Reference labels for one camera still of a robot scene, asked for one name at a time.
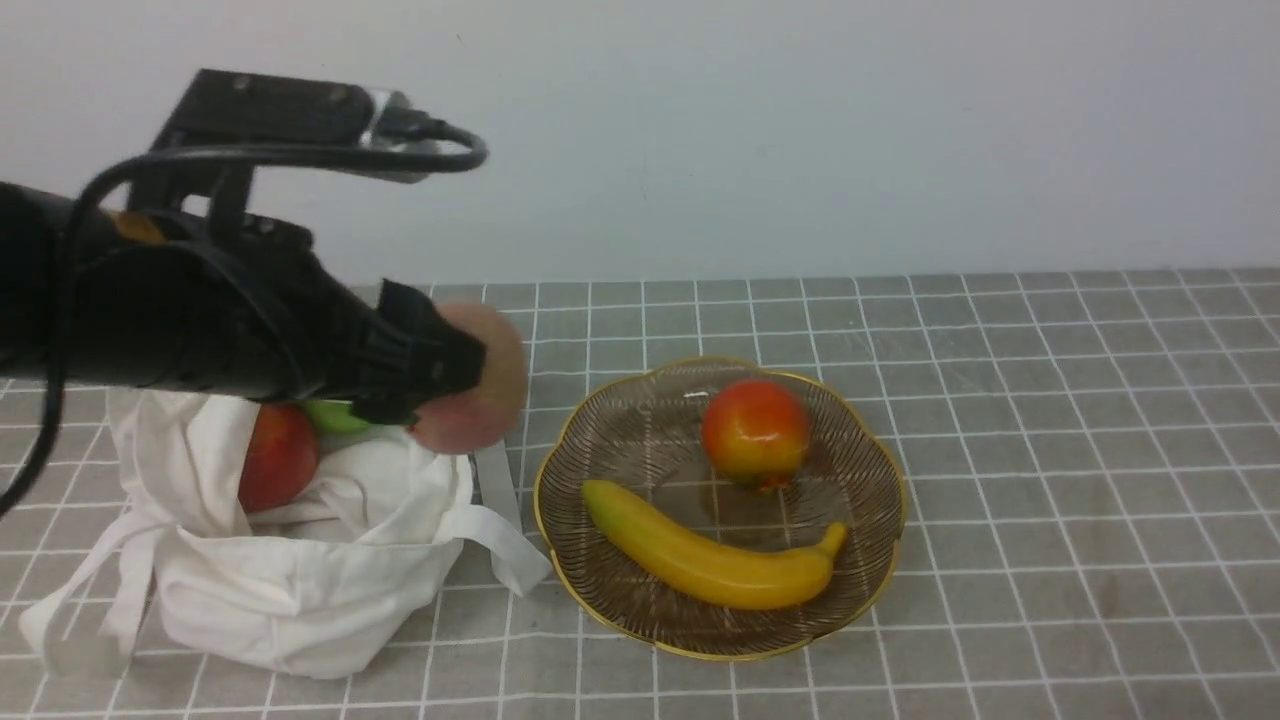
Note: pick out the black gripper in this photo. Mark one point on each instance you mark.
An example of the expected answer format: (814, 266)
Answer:
(162, 304)

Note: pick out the pink peach with green leaf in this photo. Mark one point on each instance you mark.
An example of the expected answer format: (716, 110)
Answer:
(461, 424)

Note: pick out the red apple in bag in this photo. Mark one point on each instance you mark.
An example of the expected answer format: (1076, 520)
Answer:
(280, 461)

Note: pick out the white cloth tote bag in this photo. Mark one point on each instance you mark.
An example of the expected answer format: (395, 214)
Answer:
(313, 589)

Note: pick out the gold rimmed glass plate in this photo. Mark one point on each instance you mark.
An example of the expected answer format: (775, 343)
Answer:
(644, 432)

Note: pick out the red yellow pomegranate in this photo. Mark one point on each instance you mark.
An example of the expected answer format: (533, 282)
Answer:
(756, 433)

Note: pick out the yellow banana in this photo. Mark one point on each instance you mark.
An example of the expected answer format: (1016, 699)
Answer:
(707, 570)

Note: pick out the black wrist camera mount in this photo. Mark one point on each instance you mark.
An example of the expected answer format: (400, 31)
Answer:
(227, 125)

